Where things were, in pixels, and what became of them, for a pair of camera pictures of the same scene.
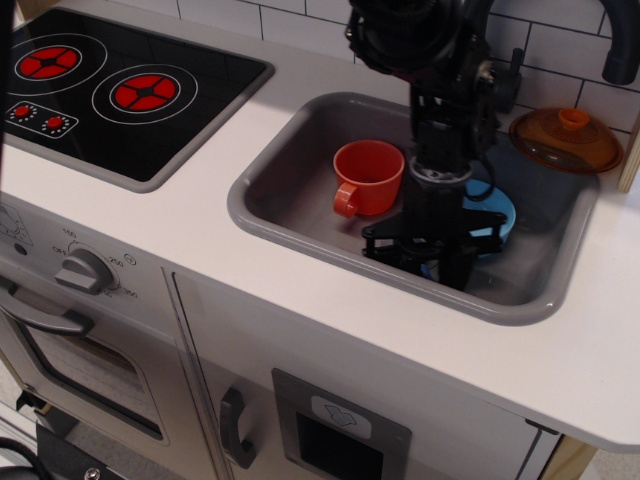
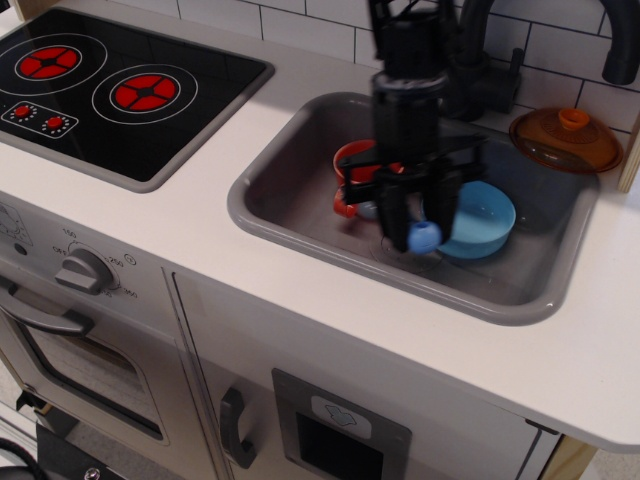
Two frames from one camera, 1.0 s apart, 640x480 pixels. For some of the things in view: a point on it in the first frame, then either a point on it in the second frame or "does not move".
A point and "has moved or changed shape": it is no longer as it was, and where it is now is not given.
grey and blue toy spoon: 431,270 has moved or changed shape
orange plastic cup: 368,174 does not move
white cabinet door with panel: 316,408 does not move
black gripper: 436,231 -> 406,113
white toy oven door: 114,394 does not move
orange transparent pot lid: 570,138 does not move
